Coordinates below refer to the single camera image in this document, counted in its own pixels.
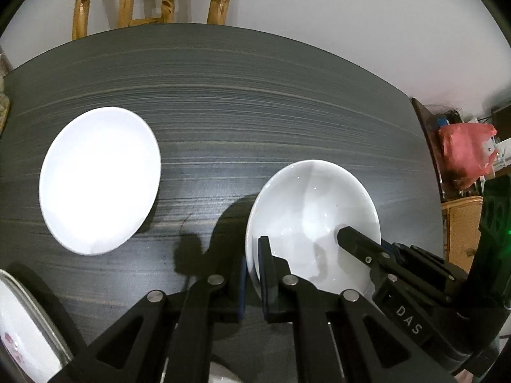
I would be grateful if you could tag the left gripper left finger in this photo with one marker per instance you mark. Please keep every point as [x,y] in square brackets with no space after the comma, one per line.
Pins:
[240,282]

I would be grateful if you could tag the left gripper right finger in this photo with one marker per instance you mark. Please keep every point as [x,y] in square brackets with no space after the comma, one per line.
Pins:
[278,299]

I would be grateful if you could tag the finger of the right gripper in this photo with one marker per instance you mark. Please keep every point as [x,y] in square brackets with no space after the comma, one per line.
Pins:
[422,264]
[366,250]

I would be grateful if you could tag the white bowl green floral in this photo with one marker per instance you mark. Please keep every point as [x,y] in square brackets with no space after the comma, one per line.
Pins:
[301,209]

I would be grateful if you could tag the wide white bowl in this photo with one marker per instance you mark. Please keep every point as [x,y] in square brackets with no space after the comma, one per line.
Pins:
[99,180]

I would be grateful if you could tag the small deep plate pink flowers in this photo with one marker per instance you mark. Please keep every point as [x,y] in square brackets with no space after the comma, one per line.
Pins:
[28,334]

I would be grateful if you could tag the white bowl red floral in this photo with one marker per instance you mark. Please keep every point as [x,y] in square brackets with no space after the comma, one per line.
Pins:
[220,374]

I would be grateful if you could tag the wicker basket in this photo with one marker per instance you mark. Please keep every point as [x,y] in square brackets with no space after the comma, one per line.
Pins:
[461,218]

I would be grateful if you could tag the red plastic bag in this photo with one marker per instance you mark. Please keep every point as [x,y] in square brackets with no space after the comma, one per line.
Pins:
[465,156]

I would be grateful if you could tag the floral ceramic teapot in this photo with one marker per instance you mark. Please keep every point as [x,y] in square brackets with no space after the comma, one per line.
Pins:
[5,68]

